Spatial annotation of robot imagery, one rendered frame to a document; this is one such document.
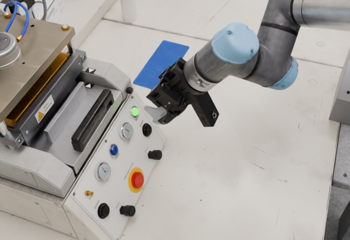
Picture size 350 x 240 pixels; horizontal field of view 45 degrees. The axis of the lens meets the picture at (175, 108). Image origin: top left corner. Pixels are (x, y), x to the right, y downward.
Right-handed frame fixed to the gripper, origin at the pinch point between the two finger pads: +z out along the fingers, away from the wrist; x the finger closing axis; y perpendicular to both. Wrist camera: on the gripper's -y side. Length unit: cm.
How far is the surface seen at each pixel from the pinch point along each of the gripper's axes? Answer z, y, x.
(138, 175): 7.2, -3.9, 11.7
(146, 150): 7.8, -2.7, 4.2
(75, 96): -1.1, 19.2, 9.1
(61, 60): -3.0, 26.2, 5.1
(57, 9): 35, 42, -37
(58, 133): 1.1, 17.5, 17.7
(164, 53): 19.1, 4.6, -37.3
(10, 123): -1.6, 25.9, 23.1
